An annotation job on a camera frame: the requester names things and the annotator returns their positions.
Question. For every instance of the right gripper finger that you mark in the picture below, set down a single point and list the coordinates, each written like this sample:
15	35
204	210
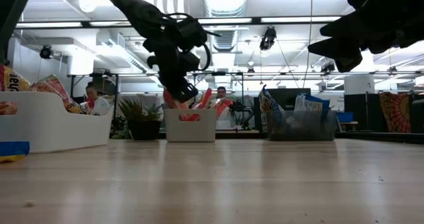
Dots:
344	53
348	28

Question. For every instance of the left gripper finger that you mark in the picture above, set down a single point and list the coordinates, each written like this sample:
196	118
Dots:
189	92
172	86

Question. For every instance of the blue Maruchan noodle pack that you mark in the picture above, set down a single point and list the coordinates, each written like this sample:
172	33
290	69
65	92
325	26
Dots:
270	104
13	148
314	103

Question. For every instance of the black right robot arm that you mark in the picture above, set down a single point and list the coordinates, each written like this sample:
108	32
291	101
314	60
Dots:
417	12

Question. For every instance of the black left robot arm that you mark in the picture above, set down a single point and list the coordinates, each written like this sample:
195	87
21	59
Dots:
132	8

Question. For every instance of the black ceiling spotlight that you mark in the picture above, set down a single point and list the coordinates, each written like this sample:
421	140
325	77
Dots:
46	51
267	38
328	67

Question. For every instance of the person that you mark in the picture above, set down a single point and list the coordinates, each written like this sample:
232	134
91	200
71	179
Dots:
221	92
99	106

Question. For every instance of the light grey plastic bin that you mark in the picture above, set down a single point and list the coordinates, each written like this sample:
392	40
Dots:
205	131

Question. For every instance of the black desk equipment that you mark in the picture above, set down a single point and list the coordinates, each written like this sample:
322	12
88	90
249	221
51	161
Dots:
236	106

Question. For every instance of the potted succulent plant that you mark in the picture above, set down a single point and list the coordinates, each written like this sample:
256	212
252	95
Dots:
144	129

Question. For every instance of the black room divider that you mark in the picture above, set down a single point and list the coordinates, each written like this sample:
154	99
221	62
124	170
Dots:
361	111

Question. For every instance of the blue box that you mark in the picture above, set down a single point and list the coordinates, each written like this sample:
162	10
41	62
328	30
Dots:
345	117

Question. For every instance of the orange patterned tapestry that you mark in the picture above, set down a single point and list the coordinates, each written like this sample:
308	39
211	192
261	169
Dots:
395	113

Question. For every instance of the dark grey plastic bin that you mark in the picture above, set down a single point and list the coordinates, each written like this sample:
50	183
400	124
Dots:
308	128

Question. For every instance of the black overhead light bar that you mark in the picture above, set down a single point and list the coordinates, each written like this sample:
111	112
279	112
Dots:
255	20

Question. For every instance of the white plastic bin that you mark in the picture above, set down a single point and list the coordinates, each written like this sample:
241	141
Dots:
49	128

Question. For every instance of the silver ceiling air duct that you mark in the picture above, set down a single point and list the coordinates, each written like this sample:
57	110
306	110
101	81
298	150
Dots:
225	40

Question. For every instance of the black metal table frame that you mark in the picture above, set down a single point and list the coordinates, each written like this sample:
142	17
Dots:
381	137

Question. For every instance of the black background rack frame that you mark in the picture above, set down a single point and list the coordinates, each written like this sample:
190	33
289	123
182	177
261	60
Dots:
72	85

